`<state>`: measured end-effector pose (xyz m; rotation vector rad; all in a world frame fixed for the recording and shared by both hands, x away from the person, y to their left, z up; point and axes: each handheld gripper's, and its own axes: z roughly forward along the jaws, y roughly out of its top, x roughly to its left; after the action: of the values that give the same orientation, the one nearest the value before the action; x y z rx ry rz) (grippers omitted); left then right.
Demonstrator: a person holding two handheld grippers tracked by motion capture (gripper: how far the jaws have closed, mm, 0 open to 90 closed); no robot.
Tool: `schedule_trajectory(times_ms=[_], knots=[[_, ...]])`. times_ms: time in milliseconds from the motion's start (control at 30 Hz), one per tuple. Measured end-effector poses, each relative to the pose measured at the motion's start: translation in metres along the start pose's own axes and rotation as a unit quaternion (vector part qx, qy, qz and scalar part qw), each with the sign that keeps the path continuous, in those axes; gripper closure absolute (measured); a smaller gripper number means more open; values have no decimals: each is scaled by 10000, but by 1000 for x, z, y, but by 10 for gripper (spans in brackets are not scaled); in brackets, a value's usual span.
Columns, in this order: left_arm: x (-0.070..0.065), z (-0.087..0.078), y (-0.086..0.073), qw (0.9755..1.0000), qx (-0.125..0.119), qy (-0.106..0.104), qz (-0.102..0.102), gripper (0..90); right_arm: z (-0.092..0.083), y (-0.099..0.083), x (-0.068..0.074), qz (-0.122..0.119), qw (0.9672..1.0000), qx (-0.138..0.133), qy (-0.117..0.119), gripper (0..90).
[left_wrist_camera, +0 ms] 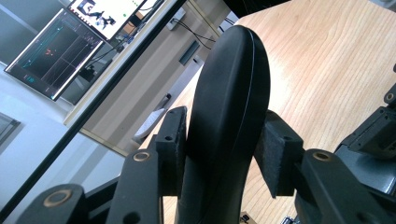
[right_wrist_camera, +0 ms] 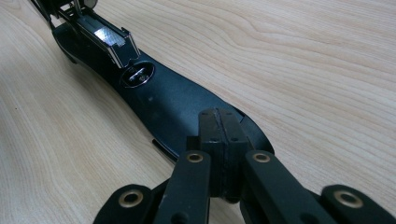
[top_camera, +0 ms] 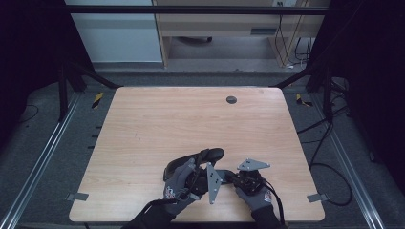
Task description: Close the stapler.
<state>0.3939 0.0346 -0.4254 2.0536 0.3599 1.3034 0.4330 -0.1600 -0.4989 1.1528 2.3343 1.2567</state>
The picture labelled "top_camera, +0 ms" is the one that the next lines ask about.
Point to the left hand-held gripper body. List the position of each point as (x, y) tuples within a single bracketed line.
[(214, 183)]

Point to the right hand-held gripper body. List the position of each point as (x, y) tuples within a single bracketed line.
[(253, 164)]

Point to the person's right hand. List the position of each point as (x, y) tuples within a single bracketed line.
[(259, 201)]

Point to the person's left hand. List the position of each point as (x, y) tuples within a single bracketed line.
[(176, 184)]

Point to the grey round table grommet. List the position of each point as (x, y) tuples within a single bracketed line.
[(231, 99)]

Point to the yellow black striped tape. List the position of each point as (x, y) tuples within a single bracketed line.
[(97, 99), (302, 100)]

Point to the black metal stand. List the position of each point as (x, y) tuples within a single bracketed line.
[(327, 92), (63, 92)]

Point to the light wooden desk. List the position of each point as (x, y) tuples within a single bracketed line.
[(216, 24)]

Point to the white cabinet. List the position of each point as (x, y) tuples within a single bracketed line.
[(117, 38)]

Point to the black horizontal crossbar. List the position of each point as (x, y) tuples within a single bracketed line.
[(191, 10)]

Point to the black curtain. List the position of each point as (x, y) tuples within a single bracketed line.
[(28, 54), (375, 79)]

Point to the grey flat table bracket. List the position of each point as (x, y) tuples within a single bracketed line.
[(316, 197), (78, 197)]

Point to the aluminium floor rail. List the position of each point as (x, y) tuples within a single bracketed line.
[(41, 162), (347, 162)]

